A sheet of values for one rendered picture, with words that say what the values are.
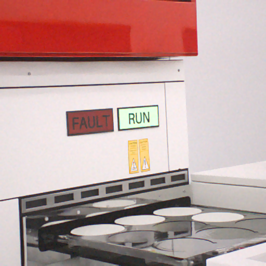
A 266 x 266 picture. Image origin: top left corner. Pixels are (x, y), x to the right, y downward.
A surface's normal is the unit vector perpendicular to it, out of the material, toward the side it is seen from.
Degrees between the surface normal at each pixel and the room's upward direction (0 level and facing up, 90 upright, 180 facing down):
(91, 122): 90
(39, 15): 90
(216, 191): 90
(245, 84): 90
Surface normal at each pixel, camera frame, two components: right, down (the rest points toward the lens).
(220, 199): -0.73, 0.07
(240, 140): 0.68, 0.00
